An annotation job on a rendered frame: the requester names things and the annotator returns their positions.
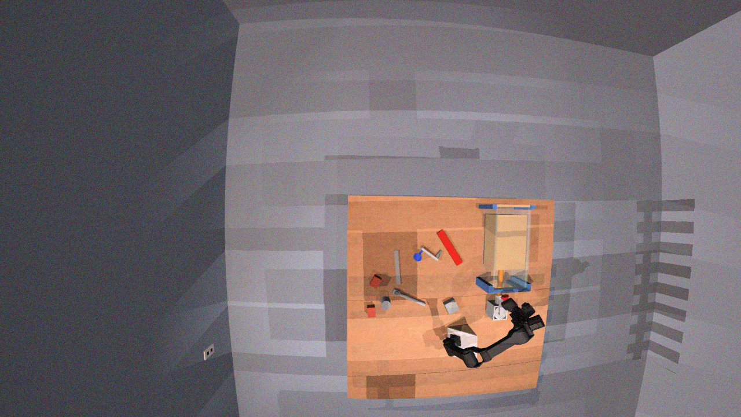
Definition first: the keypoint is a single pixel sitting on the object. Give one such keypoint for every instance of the grey flat bar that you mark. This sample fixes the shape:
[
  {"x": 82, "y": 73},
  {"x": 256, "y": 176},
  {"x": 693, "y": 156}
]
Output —
[{"x": 397, "y": 273}]

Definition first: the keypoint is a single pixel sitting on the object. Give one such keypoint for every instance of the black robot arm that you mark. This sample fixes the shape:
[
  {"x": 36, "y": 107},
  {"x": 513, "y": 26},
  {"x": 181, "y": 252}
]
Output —
[{"x": 521, "y": 333}]

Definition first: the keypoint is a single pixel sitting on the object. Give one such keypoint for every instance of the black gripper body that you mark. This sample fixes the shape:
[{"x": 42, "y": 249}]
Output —
[{"x": 509, "y": 305}]

